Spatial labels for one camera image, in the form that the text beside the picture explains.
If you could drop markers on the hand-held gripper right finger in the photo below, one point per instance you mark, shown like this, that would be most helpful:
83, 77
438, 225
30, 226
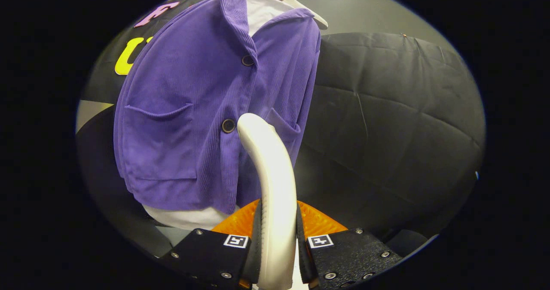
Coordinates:
348, 257

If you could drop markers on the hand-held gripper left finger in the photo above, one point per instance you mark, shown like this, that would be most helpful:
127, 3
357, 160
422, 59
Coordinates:
215, 257

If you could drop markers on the white garment steamer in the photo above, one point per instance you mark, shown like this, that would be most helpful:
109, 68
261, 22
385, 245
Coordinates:
275, 182

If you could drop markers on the white shirt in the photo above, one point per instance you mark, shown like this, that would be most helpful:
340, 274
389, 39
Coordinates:
264, 10

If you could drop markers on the white clothes hanger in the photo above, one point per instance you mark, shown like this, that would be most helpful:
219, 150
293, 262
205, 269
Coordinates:
316, 18

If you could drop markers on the black backdrop cloth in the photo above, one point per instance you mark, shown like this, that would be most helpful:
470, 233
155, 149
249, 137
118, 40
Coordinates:
399, 131

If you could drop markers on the grey cabinet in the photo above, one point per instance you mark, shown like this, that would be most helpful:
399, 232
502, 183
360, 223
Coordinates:
90, 111

